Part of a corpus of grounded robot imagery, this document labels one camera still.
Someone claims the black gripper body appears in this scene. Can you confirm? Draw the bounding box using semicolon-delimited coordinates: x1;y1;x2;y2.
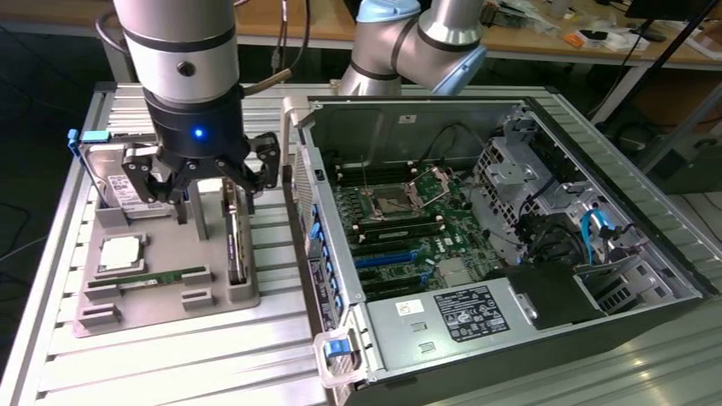
142;86;252;165

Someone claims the graphics card with black shroud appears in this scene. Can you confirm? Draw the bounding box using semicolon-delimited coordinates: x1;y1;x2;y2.
218;176;253;293

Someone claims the hard disk in blue carrier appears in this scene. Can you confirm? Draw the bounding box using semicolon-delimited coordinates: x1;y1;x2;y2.
65;129;174;221

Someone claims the silver CPU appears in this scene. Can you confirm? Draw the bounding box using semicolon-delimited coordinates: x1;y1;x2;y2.
98;237;145;272

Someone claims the thin metal locking lever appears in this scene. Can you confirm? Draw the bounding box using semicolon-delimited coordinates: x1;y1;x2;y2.
360;155;373;200

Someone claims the green RAM stick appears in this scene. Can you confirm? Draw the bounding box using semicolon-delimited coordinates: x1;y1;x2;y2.
93;265;205;294

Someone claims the CPU socket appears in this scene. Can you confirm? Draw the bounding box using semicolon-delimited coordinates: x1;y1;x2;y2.
364;185;431;222

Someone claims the black RAM stick with sticker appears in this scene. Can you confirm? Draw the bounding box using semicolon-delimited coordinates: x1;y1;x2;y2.
352;215;448;245

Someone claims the black expansion slot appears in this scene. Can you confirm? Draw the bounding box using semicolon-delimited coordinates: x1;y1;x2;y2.
352;240;421;258
358;269;431;286
362;278;439;298

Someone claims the metal socket cover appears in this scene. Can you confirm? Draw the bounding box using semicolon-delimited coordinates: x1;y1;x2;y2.
404;166;456;209

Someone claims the grey parts rack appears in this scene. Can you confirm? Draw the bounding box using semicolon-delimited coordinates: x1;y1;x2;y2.
70;177;261;339

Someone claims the blue expansion slot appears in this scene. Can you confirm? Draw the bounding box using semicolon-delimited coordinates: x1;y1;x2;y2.
353;249;429;269

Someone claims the green motherboard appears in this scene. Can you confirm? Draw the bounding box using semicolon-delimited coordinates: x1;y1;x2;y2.
329;162;508;302

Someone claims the silver chipset heatsink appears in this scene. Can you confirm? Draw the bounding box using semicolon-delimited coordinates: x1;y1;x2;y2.
436;258;476;288

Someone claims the silver disk bay cage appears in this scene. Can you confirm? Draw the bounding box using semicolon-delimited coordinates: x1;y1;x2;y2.
471;112;571;238

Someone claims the blue case latch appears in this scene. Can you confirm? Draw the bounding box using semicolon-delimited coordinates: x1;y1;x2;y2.
321;337;352;359

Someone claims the silver power supply unit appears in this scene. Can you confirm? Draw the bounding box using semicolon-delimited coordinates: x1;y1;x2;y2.
360;277;543;376

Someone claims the black plastic shroud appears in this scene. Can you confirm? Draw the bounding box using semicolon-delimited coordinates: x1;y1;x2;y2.
484;261;608;332

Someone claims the black and white object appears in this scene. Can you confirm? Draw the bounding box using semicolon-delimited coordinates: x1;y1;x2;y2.
579;28;611;50

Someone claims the black and silver PC case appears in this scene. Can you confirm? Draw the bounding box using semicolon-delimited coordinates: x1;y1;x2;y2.
289;95;715;406

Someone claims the perforated metal disk bay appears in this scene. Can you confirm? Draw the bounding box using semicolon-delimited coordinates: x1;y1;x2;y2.
572;253;681;316

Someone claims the black floor box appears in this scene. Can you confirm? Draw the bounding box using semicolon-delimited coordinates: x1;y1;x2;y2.
641;134;722;195

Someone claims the grey stand pole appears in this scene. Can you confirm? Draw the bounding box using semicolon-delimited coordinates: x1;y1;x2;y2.
641;82;722;170

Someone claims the black stand pole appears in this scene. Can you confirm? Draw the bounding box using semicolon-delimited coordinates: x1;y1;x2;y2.
588;0;715;123

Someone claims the black monitor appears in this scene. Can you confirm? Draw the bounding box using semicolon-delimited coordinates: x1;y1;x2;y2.
623;0;703;22

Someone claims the wooden desk with clutter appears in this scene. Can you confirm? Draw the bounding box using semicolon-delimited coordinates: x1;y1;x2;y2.
481;0;722;123

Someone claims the beige corner bracket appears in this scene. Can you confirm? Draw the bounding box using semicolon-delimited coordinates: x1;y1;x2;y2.
310;332;362;389
280;96;317;170

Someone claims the black cable with metal plug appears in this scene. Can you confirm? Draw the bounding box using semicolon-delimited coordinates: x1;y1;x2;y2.
93;0;312;97

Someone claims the long black wire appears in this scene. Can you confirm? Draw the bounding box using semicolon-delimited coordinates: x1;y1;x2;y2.
425;122;492;170

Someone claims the wooden desk white frame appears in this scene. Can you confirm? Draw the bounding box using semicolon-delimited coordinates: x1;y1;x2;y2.
0;0;361;84

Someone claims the black wire bundle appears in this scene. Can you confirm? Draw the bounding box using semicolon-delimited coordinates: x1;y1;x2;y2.
515;211;585;267

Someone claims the blue wire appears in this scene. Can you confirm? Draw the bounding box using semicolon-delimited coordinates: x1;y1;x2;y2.
579;208;615;268

